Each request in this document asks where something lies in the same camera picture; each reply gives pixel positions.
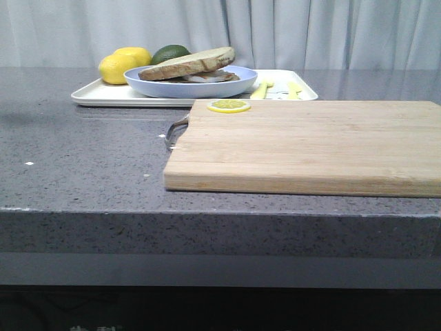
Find bread slice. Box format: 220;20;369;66
161;70;240;83
138;46;236;81

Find fried egg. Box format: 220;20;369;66
183;70;229;83

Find light blue round plate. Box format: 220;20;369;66
124;66;258;99

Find white rectangular tray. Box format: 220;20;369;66
71;70;318;108

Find yellow lemon slice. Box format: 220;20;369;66
207;99;251;113

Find yellow plastic fork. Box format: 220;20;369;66
249;79;274;100

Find wooden cutting board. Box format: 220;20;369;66
163;99;440;197

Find green lime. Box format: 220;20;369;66
150;44;191;66

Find rear yellow lemon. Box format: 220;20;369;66
114;47;152;67

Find white curtain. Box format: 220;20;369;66
1;1;440;70

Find front yellow lemon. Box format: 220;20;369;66
99;54;137;85

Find metal cutting board handle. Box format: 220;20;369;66
164;114;189;152

